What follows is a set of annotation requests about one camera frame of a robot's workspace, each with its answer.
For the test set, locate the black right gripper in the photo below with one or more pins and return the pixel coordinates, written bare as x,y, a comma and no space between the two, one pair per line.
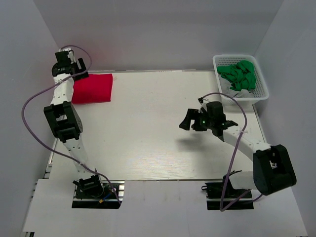
191,115

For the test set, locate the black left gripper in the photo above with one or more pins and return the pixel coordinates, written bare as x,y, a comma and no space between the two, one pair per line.
82,64

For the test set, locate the red t shirt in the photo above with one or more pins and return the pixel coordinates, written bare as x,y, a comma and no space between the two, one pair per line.
97,88

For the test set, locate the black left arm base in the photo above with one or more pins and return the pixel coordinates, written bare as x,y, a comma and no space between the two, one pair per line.
93,193

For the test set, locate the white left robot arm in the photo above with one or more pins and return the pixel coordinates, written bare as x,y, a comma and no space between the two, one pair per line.
63,120

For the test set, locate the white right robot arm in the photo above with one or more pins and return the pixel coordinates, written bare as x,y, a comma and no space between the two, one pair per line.
272,168

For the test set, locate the green t shirt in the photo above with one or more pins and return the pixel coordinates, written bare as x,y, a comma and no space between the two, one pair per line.
240,75

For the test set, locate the white plastic basket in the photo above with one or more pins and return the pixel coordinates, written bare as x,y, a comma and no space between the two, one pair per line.
259,93

